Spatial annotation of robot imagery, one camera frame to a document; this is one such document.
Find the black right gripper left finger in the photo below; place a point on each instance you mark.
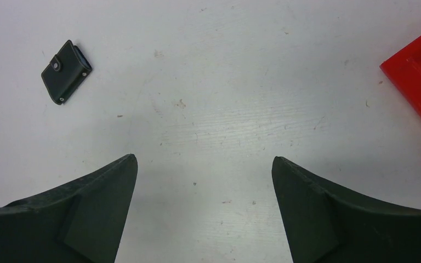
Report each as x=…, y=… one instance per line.
x=79, y=221

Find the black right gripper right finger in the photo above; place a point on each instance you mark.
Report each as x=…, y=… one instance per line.
x=327, y=222

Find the black leather card holder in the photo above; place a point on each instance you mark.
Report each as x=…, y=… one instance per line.
x=66, y=71

